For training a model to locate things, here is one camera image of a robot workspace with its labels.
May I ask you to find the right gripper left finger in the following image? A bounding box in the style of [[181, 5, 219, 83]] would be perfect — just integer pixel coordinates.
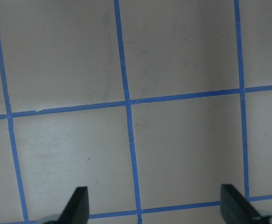
[[57, 186, 89, 224]]

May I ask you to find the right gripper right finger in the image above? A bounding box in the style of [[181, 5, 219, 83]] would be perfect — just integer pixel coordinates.
[[220, 184, 262, 224]]

